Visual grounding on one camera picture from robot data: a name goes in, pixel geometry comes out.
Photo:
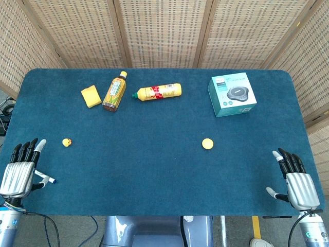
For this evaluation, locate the white shoe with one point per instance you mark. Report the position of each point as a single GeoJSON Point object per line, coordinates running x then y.
{"type": "Point", "coordinates": [260, 242]}

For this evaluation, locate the yellow scalloped eggshell cup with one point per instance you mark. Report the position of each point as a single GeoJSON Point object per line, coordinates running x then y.
{"type": "Point", "coordinates": [207, 143]}

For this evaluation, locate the dark blue table cloth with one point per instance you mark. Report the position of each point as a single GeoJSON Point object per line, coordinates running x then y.
{"type": "Point", "coordinates": [154, 159]}

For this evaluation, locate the small yellow duck toy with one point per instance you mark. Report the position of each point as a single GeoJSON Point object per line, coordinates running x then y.
{"type": "Point", "coordinates": [66, 142]}

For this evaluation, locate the woven rattan folding screen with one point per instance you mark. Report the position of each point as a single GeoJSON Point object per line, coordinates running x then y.
{"type": "Point", "coordinates": [164, 31]}

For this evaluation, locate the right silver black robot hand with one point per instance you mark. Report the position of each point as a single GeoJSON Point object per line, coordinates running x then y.
{"type": "Point", "coordinates": [302, 189]}

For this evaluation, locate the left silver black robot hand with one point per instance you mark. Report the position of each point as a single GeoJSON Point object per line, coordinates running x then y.
{"type": "Point", "coordinates": [18, 177]}

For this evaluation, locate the white marker with blue cap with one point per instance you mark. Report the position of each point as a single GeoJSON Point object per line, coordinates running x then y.
{"type": "Point", "coordinates": [41, 175]}

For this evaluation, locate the tea bottle with yellow label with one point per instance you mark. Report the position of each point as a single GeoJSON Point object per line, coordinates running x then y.
{"type": "Point", "coordinates": [115, 92]}

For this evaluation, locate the yellow sponge block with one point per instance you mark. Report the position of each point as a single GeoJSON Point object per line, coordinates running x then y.
{"type": "Point", "coordinates": [91, 96]}

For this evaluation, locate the teal speakerphone box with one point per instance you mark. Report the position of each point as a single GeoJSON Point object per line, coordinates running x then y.
{"type": "Point", "coordinates": [231, 97]}

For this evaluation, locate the blue-grey robot torso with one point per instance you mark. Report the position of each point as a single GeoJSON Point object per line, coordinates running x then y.
{"type": "Point", "coordinates": [154, 231]}

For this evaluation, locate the yellow bottle with green cap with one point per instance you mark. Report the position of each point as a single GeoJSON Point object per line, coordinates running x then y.
{"type": "Point", "coordinates": [159, 91]}

